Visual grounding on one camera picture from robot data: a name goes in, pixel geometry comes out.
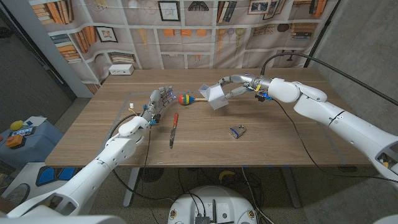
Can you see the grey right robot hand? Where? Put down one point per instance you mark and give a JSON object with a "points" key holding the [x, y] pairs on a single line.
{"points": [[256, 83]]}

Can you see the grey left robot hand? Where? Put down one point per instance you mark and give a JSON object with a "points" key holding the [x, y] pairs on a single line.
{"points": [[158, 99]]}

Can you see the small white box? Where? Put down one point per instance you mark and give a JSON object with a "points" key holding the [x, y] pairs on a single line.
{"points": [[216, 96]]}

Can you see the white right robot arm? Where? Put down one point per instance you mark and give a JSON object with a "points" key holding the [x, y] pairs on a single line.
{"points": [[342, 121]]}

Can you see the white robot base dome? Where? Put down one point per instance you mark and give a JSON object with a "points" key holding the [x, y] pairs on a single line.
{"points": [[214, 199]]}

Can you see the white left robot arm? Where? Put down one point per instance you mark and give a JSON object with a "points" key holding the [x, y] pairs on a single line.
{"points": [[96, 171]]}

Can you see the silver padlock with blue band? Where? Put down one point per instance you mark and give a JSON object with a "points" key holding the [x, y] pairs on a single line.
{"points": [[236, 132]]}

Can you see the white power strip box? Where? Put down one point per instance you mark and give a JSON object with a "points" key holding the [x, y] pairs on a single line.
{"points": [[121, 69]]}

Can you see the printed bookshelf backdrop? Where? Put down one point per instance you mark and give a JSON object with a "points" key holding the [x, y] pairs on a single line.
{"points": [[199, 40]]}

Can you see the black floor fan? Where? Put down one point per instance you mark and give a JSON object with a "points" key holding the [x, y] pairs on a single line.
{"points": [[151, 175]]}

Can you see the black backdrop stand pole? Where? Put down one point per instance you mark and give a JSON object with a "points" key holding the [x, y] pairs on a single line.
{"points": [[321, 34]]}

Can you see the white table leg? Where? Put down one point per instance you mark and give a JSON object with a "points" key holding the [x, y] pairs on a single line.
{"points": [[130, 186]]}

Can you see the yellow banana shaped object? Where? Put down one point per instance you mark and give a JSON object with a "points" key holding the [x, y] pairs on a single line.
{"points": [[226, 174]]}

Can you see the grey table leg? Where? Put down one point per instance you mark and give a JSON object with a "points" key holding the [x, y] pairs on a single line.
{"points": [[290, 186]]}

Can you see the white paper sheet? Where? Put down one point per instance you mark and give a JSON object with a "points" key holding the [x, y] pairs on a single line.
{"points": [[35, 120]]}

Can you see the blue grey side cabinet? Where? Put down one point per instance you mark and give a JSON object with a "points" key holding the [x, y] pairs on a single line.
{"points": [[37, 146]]}

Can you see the white case with blue pads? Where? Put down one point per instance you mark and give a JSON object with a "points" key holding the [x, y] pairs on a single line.
{"points": [[46, 175]]}

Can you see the dark phone with colourful screen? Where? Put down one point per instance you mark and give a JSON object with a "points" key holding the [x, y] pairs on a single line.
{"points": [[22, 132]]}

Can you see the yellow round toy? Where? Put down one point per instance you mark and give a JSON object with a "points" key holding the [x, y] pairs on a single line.
{"points": [[16, 125]]}

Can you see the orange block toy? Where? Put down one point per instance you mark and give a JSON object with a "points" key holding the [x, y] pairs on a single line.
{"points": [[14, 141]]}

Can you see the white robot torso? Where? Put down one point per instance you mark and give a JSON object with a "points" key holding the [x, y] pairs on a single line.
{"points": [[62, 220]]}

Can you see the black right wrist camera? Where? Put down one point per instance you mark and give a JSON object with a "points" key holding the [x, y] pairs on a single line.
{"points": [[261, 97]]}

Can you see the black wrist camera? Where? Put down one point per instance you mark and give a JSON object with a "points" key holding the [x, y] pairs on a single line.
{"points": [[261, 97], [157, 118]]}

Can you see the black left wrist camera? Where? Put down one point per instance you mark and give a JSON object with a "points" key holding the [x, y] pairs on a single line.
{"points": [[157, 118]]}

